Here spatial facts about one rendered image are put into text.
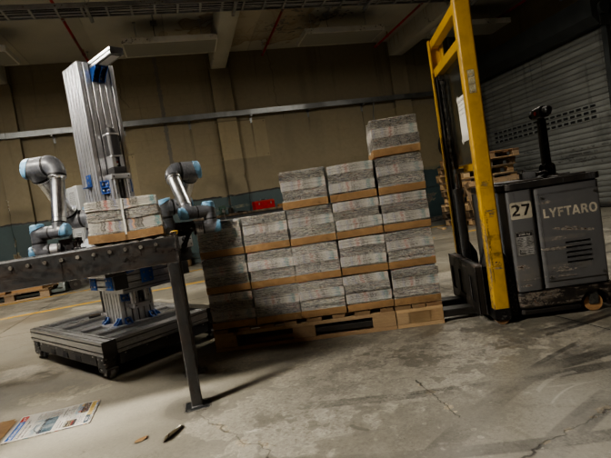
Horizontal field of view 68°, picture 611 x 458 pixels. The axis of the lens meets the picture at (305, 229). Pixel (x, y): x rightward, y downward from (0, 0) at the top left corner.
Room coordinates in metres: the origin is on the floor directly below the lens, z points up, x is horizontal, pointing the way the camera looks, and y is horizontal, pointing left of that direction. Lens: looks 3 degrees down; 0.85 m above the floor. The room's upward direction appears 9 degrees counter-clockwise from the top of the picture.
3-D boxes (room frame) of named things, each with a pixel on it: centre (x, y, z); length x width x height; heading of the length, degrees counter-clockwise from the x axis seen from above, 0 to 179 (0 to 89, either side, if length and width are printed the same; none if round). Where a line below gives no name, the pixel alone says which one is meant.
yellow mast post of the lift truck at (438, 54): (3.24, -1.09, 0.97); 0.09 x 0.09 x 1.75; 85
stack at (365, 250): (3.01, 0.09, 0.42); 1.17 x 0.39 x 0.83; 85
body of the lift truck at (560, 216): (2.88, -1.43, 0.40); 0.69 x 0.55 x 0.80; 175
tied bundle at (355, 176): (2.97, -0.34, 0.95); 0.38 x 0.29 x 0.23; 175
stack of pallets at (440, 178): (8.83, -3.47, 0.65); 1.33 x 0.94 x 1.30; 108
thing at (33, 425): (2.16, 1.34, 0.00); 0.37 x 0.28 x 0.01; 104
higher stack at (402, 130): (2.95, -0.63, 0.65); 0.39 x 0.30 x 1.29; 175
